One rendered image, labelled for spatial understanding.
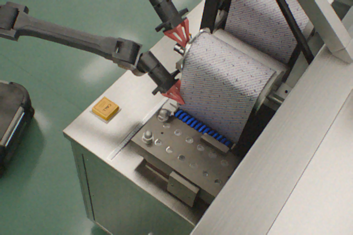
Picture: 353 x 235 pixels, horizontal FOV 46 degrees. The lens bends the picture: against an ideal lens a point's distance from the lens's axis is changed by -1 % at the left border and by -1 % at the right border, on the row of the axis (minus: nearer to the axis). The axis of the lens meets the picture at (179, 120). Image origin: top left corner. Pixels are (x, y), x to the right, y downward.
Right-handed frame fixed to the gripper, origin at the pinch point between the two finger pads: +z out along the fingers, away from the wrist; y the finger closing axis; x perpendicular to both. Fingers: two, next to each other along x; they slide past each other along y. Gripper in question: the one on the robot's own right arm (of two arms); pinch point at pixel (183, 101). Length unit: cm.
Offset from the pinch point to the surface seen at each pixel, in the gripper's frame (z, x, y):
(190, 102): 1.4, 3.2, 0.2
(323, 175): 20, 54, 22
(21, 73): -57, -157, -23
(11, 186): -11, -130, 35
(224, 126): 13.3, 8.7, 0.2
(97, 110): -15.4, -25.7, 12.8
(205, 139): 12.4, 4.8, 6.1
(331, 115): 4, 70, 26
